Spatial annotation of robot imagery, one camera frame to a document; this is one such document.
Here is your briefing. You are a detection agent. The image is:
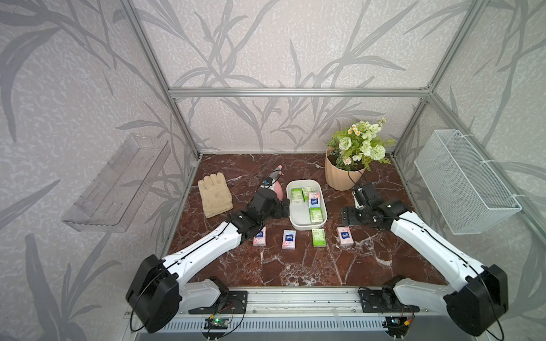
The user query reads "green white tissue pack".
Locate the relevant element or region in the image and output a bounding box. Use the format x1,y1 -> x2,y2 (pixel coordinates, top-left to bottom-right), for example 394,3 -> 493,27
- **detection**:
291,188 -> 304,203

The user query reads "pink tempo tissue pack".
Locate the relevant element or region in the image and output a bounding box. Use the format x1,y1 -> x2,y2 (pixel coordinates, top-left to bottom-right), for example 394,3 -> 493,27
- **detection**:
308,191 -> 321,209
336,227 -> 354,247
282,230 -> 297,250
253,227 -> 267,247

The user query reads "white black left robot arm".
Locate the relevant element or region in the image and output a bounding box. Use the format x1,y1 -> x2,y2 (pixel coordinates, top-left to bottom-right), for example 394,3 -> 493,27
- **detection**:
126,184 -> 288,333

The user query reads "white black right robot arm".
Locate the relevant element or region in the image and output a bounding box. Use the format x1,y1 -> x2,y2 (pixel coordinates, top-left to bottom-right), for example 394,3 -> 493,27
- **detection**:
342,183 -> 508,337

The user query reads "white oval storage box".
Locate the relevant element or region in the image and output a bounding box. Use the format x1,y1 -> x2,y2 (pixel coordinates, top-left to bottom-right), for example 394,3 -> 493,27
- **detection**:
286,179 -> 328,231

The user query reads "pink spray bottle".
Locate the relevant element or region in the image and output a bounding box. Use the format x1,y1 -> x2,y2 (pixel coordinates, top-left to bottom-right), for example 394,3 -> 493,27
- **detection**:
270,165 -> 284,201

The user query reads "cream fabric work glove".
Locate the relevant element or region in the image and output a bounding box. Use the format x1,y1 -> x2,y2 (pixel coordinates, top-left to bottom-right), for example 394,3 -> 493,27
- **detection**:
198,173 -> 233,218

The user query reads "beige pot with flowers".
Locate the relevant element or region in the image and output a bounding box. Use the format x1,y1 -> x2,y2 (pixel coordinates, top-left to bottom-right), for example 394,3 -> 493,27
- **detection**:
325,119 -> 395,191

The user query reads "green circuit board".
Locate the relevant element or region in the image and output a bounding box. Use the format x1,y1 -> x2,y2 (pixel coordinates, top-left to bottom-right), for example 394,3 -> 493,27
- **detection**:
203,318 -> 231,332

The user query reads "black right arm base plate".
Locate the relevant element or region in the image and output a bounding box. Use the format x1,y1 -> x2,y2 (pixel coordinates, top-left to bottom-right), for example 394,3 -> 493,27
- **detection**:
358,287 -> 420,314

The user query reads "aluminium cage frame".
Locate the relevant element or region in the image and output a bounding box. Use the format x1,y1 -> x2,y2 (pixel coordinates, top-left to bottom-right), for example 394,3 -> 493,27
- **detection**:
129,1 -> 545,340

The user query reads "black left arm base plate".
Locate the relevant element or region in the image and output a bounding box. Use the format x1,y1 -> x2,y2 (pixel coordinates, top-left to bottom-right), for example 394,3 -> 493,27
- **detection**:
189,291 -> 248,315

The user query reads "white wire mesh basket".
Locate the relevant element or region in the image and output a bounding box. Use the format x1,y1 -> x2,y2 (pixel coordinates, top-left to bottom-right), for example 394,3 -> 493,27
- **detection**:
415,129 -> 522,235

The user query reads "right circuit board with wires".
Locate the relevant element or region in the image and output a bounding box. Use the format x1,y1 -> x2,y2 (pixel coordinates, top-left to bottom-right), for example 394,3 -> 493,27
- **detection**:
383,316 -> 413,330

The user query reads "clear acrylic wall shelf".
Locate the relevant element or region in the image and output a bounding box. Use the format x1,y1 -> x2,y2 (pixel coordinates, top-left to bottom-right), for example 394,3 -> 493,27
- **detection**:
61,134 -> 171,233

